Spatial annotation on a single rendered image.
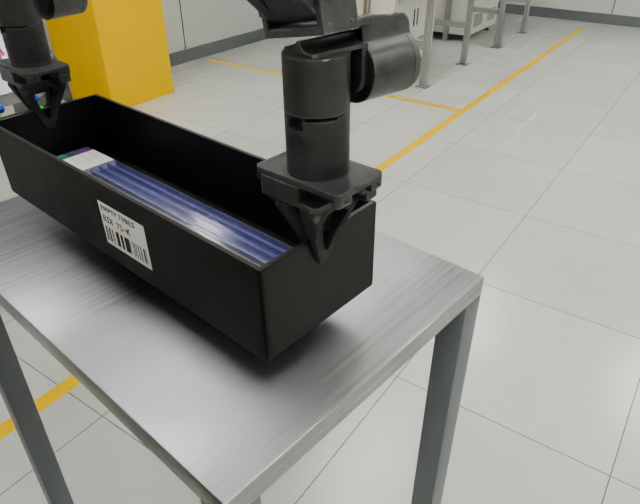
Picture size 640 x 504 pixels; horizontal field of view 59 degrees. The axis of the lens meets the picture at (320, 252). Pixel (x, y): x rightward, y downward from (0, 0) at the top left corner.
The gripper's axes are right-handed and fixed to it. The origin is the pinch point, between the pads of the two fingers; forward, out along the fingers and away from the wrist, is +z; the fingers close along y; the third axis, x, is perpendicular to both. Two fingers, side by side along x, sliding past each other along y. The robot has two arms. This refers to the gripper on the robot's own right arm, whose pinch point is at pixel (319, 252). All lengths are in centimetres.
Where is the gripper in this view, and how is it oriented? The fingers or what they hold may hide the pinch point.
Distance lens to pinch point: 57.0
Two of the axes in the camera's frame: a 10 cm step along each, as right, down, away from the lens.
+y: -7.5, -3.5, 5.6
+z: 0.2, 8.4, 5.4
